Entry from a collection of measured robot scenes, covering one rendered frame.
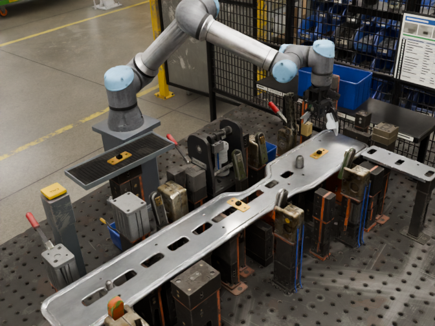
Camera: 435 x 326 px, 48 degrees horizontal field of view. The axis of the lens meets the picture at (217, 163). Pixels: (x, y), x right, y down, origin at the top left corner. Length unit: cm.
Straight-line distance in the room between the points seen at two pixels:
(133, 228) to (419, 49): 141
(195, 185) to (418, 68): 111
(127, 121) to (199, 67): 260
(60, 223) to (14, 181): 240
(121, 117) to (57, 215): 55
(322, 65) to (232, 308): 90
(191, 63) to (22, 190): 186
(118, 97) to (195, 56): 260
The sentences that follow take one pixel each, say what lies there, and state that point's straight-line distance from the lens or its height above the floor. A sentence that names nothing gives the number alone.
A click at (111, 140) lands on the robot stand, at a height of 106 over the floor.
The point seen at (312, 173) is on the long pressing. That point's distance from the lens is 188.
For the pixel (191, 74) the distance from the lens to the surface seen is 464.
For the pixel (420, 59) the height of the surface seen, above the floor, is 126.
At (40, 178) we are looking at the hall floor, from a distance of 399.
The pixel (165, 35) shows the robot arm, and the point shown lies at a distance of 195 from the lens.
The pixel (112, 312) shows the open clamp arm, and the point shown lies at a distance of 129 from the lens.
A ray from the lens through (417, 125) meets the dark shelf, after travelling 224.
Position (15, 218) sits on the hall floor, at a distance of 362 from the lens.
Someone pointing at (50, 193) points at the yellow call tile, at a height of 116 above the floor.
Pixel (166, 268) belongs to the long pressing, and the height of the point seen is 100.
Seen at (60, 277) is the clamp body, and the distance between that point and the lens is 152.
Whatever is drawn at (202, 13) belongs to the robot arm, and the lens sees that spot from 174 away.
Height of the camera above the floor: 202
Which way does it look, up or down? 32 degrees down
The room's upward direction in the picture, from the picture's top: 3 degrees counter-clockwise
